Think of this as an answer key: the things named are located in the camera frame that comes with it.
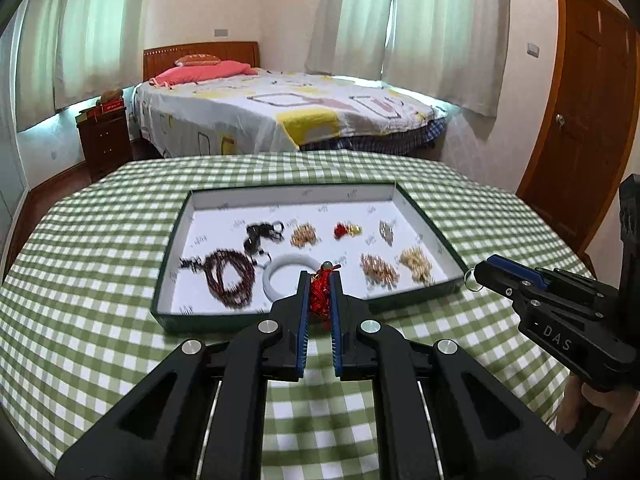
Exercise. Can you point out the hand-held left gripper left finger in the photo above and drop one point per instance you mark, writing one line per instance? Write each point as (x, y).
(301, 350)

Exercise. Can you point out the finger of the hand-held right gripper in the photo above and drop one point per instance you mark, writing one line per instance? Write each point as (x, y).
(515, 267)
(500, 282)

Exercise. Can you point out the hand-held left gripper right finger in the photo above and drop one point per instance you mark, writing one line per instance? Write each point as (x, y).
(336, 350)

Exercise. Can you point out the red tassel knot charm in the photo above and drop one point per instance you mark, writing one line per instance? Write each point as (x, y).
(320, 300)

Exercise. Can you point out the white jade bangle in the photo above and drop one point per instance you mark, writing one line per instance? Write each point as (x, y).
(270, 282)

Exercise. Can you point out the small red gold charm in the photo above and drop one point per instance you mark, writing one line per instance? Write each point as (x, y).
(342, 231)

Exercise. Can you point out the green jewelry tray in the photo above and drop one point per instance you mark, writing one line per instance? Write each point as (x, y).
(225, 215)

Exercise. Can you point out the person's right hand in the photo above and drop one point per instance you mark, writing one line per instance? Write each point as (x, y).
(595, 410)

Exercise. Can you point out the wooden door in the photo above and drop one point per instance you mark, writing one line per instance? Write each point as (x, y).
(585, 135)

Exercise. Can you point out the metal door knob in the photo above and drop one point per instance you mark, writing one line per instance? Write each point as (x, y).
(559, 120)

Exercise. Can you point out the blue checked mattress cover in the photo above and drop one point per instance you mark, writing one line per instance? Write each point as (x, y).
(390, 140)

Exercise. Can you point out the green checked tablecloth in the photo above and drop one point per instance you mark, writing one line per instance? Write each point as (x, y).
(100, 260)

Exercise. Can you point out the long white curtain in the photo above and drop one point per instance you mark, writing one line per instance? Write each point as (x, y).
(450, 35)

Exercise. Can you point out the patterned bed sheet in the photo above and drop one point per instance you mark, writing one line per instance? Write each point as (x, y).
(240, 110)

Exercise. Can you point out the dark wooden nightstand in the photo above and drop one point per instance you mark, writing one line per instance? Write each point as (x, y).
(105, 145)

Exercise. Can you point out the pink pillow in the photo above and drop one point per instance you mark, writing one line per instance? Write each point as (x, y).
(200, 74)

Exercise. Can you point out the narrow white curtain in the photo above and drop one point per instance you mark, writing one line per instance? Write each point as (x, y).
(350, 15)

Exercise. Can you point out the patterned brown pillow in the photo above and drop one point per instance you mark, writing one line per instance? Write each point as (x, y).
(197, 59)

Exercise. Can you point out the red box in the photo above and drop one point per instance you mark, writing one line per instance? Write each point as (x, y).
(112, 106)

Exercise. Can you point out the brown plush toy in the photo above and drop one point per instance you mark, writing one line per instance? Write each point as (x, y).
(110, 96)

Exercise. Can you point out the wooden bed headboard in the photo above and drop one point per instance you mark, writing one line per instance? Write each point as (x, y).
(165, 57)

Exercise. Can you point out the glossy white wardrobe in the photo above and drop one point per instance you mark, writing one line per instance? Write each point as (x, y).
(10, 160)

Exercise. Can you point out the wide white curtain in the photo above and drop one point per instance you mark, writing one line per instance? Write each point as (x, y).
(85, 35)

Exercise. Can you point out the wall light switch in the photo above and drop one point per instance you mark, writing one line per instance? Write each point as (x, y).
(533, 49)

